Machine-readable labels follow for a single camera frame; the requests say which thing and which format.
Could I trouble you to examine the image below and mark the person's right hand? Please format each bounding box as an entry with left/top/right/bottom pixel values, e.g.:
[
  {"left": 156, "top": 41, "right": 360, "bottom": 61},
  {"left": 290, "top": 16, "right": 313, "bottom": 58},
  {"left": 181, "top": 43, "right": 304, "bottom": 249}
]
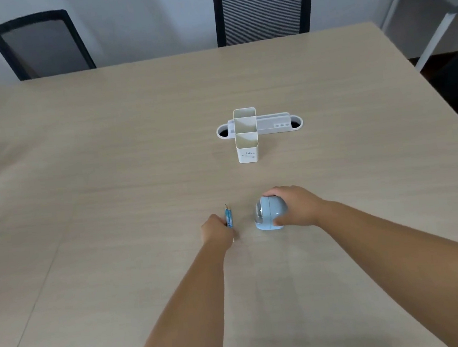
[{"left": 261, "top": 181, "right": 333, "bottom": 232}]

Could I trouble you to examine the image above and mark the person's left hand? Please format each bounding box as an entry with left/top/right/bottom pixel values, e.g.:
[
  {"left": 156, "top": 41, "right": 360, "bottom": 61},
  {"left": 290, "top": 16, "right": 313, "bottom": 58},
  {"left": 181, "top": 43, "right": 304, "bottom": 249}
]
[{"left": 199, "top": 212, "right": 237, "bottom": 248}]

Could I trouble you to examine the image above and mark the light blue pencil sharpener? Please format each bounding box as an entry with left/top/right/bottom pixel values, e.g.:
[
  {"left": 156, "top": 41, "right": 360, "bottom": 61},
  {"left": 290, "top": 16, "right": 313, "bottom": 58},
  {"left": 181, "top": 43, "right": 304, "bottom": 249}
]
[{"left": 252, "top": 193, "right": 291, "bottom": 233}]

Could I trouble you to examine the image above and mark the person's right forearm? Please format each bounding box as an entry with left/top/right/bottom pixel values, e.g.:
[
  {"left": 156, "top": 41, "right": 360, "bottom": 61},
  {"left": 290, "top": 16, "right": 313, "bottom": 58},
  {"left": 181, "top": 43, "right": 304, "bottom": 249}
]
[{"left": 314, "top": 188, "right": 458, "bottom": 347}]

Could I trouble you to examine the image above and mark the person's left forearm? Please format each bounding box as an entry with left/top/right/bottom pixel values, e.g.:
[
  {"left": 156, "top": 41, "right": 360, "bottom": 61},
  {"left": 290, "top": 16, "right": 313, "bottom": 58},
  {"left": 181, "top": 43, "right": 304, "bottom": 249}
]
[{"left": 114, "top": 236, "right": 245, "bottom": 347}]

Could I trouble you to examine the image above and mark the white pen holder box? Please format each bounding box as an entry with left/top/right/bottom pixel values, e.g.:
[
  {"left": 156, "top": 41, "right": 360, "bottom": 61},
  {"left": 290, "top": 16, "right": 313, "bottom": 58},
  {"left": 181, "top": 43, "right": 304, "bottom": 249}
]
[{"left": 232, "top": 107, "right": 262, "bottom": 165}]

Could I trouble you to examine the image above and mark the black mesh office chair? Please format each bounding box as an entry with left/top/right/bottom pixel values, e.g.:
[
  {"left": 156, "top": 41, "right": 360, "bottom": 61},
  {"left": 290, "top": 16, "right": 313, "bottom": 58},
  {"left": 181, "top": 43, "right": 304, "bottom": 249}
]
[{"left": 212, "top": 0, "right": 321, "bottom": 48}]

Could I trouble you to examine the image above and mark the black grey-backed office chair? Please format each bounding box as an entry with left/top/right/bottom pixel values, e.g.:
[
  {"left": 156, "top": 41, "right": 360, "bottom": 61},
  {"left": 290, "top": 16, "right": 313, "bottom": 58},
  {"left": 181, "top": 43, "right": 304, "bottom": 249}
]
[{"left": 0, "top": 6, "right": 98, "bottom": 84}]

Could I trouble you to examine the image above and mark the white table cable tray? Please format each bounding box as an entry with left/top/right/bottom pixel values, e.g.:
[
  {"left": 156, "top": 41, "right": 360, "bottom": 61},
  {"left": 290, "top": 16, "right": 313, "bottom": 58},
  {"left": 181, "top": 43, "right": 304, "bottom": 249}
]
[{"left": 214, "top": 110, "right": 306, "bottom": 141}]

